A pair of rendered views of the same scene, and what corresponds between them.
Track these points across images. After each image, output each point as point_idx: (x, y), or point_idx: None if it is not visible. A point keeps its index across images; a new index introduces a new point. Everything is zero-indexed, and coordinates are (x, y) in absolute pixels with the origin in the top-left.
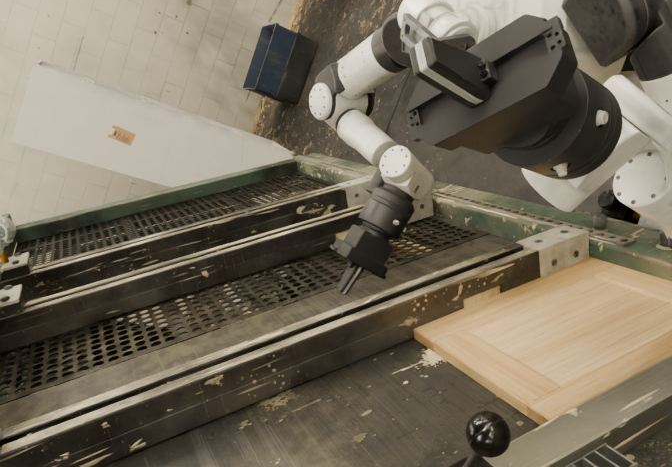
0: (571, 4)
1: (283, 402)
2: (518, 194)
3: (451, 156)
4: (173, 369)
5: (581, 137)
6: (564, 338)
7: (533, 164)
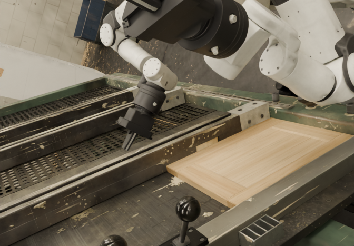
0: None
1: (86, 215)
2: (241, 90)
3: (202, 70)
4: (14, 201)
5: (221, 30)
6: (251, 162)
7: (197, 48)
